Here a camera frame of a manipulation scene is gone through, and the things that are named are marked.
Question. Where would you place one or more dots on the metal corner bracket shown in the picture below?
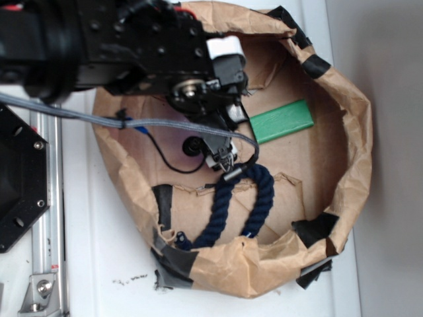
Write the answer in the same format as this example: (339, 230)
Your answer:
(42, 296)

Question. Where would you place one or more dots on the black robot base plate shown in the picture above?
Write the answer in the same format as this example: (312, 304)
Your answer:
(24, 178)

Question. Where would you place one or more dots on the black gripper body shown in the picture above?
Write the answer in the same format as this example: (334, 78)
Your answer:
(216, 101)

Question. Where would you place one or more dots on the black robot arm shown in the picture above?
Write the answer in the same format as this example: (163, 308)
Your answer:
(55, 48)

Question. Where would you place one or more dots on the brown paper bag bin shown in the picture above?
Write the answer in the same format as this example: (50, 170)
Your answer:
(322, 175)

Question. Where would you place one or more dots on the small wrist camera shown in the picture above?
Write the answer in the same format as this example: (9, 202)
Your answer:
(219, 152)

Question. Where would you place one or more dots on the green rectangular block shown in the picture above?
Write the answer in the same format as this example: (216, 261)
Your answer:
(282, 121)

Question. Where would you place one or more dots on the aluminium extrusion rail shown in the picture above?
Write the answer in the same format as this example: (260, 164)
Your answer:
(48, 233)

